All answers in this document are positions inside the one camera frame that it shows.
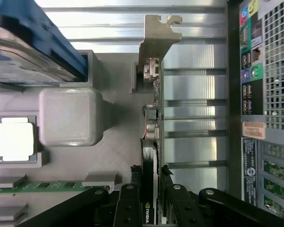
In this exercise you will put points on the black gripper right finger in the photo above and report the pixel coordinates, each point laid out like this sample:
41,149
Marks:
180,208

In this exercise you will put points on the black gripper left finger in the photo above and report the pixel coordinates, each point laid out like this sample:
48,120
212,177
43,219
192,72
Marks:
127,208

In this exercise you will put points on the loose green RAM stick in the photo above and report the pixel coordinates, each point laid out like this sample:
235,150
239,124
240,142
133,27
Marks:
49,186

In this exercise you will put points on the grey plastic parts rack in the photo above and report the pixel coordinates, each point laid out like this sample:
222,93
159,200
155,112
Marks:
123,123

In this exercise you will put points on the black open PC case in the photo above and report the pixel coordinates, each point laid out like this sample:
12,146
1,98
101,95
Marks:
233,94

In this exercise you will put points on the silver CPU chip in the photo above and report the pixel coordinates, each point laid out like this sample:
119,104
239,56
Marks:
14,142

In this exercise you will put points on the hard disk in blue carrier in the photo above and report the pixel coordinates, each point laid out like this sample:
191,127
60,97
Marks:
26,59

